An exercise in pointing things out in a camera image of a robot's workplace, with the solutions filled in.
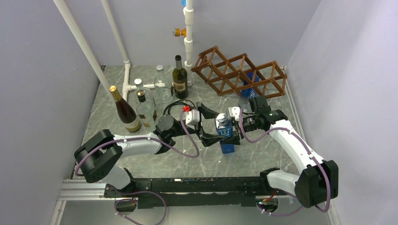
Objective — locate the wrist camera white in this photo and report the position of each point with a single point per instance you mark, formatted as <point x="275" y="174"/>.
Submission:
<point x="191" y="116"/>
<point x="233" y="113"/>

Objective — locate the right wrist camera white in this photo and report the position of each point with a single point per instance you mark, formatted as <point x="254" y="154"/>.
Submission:
<point x="233" y="113"/>

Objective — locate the white PVC pipe frame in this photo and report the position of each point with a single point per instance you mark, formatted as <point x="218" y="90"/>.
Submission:
<point x="65" y="12"/>

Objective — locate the blue label clear bottle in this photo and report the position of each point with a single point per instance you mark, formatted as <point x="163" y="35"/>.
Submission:
<point x="247" y="94"/>
<point x="224" y="128"/>

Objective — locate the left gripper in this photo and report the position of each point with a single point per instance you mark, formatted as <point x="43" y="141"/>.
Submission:
<point x="207" y="139"/>

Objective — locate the dark green wine bottle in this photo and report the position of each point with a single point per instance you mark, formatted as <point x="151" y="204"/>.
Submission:
<point x="180" y="79"/>

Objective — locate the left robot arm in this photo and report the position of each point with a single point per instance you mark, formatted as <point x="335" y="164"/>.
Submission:
<point x="96" y="159"/>

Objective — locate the brown wooden wine rack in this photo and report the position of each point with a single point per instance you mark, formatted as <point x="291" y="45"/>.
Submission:
<point x="239" y="73"/>

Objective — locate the aluminium rail frame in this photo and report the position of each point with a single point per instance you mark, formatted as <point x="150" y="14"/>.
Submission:
<point x="77" y="190"/>

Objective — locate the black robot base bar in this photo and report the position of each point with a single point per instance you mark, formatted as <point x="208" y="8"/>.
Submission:
<point x="157" y="192"/>

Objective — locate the brown gold-capped wine bottle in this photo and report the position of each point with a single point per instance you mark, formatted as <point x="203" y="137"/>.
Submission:
<point x="125" y="112"/>

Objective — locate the orange valve fitting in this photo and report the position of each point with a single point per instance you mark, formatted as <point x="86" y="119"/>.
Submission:
<point x="179" y="32"/>

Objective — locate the dark bottle black cap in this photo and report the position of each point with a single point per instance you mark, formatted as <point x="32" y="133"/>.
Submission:
<point x="146" y="110"/>

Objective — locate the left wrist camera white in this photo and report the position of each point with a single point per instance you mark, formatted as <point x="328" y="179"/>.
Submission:
<point x="191" y="116"/>

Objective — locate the clear glass bottle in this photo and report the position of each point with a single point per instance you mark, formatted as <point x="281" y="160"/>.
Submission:
<point x="139" y="84"/>
<point x="162" y="86"/>

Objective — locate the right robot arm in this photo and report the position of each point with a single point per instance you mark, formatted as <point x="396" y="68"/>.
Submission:
<point x="317" y="183"/>

